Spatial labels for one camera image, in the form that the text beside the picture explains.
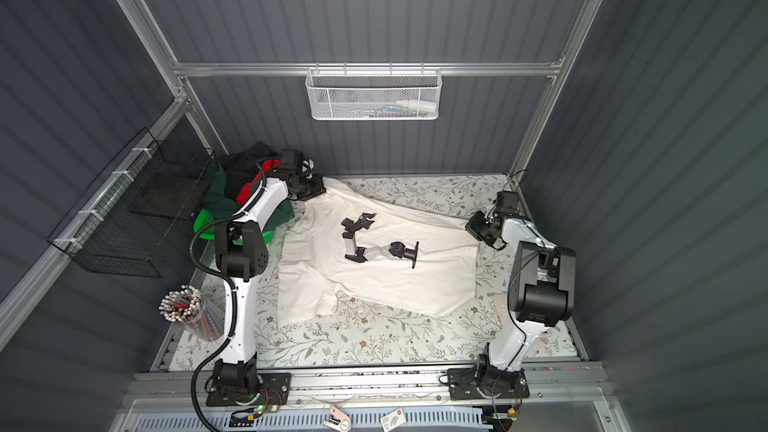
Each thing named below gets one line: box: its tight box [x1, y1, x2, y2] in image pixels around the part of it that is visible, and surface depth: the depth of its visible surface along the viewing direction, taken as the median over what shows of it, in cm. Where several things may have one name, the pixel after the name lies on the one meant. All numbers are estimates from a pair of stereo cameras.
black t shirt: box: [220, 141, 278, 199], surface depth 110 cm
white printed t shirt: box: [277, 180, 480, 328], surface depth 96 cm
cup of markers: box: [158, 284, 226, 342], surface depth 74 cm
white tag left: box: [323, 405, 351, 432], surface depth 69 cm
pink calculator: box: [492, 293, 507, 326], surface depth 88 cm
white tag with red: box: [380, 408, 406, 432], surface depth 70 cm
